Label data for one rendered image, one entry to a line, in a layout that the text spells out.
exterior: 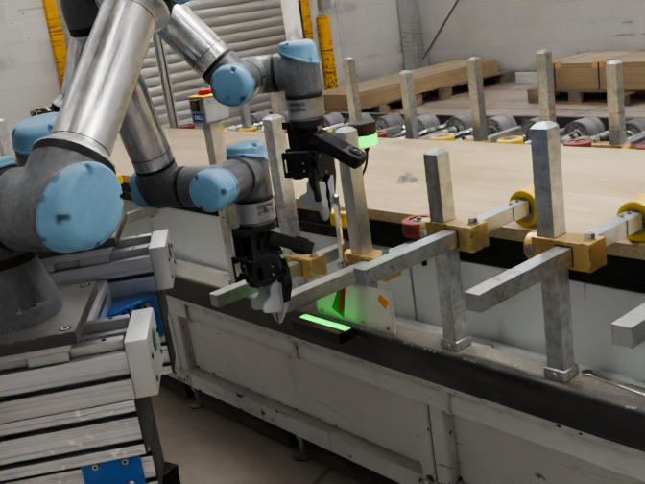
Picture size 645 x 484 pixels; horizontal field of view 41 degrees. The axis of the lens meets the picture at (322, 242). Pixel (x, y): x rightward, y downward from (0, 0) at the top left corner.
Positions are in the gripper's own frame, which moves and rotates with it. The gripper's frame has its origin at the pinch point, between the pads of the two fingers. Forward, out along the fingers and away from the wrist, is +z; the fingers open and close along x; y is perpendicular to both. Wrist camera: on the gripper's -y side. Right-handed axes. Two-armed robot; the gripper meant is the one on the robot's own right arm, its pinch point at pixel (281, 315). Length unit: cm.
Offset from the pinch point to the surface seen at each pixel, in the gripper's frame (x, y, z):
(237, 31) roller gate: -736, -522, -33
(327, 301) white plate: -15.5, -24.6, 8.2
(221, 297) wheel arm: -23.5, -1.3, 0.9
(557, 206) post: 48, -26, -20
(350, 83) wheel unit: -119, -134, -26
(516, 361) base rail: 35.6, -27.6, 12.2
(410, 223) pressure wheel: 0.5, -38.3, -8.6
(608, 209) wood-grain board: 34, -64, -8
